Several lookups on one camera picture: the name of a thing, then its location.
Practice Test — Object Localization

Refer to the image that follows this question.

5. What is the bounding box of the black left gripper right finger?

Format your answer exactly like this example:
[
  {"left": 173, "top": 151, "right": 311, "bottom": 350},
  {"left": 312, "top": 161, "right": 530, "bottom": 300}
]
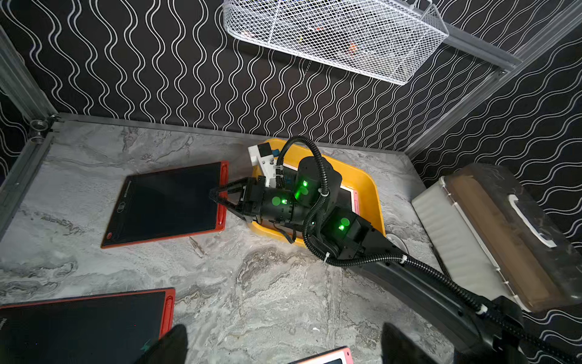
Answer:
[{"left": 380, "top": 322, "right": 435, "bottom": 364}]

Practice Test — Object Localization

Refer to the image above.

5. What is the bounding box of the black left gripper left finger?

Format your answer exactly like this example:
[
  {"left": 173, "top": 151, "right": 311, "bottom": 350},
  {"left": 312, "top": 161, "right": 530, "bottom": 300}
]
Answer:
[{"left": 136, "top": 324, "right": 188, "bottom": 364}]

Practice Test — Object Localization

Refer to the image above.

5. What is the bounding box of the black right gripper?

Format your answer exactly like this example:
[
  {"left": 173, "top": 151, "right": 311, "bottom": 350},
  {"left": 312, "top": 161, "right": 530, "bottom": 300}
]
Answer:
[{"left": 209, "top": 177, "right": 311, "bottom": 227}]

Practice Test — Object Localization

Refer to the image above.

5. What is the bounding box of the white writing tablet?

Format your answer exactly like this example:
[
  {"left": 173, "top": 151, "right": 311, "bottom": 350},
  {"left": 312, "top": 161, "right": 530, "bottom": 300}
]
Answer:
[
  {"left": 292, "top": 347, "right": 354, "bottom": 364},
  {"left": 283, "top": 164, "right": 360, "bottom": 213}
]

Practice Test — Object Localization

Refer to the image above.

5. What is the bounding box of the red writing tablet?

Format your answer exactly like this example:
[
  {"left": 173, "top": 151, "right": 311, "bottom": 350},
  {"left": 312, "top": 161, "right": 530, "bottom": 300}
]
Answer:
[
  {"left": 101, "top": 161, "right": 229, "bottom": 249},
  {"left": 1, "top": 288, "right": 176, "bottom": 363}
]

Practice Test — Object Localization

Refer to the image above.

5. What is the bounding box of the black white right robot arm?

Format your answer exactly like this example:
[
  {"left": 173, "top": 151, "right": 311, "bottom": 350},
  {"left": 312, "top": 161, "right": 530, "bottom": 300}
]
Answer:
[{"left": 210, "top": 136, "right": 577, "bottom": 363}]

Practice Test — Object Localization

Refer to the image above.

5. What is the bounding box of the yellow plastic storage tray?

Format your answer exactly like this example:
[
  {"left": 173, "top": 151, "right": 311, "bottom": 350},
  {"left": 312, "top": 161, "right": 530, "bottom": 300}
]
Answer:
[{"left": 248, "top": 138, "right": 386, "bottom": 242}]

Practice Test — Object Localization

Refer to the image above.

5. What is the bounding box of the white toolbox brown lid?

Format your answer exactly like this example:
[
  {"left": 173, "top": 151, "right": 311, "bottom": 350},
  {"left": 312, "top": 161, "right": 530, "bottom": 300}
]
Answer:
[{"left": 412, "top": 163, "right": 581, "bottom": 312}]

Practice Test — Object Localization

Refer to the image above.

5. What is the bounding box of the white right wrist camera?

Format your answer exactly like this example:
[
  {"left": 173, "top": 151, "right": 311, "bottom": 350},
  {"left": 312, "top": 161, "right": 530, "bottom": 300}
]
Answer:
[{"left": 248, "top": 143, "right": 279, "bottom": 188}]

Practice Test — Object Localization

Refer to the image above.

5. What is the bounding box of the white wire mesh basket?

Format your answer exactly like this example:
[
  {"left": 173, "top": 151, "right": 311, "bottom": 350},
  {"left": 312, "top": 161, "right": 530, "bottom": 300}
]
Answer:
[{"left": 223, "top": 1, "right": 450, "bottom": 85}]

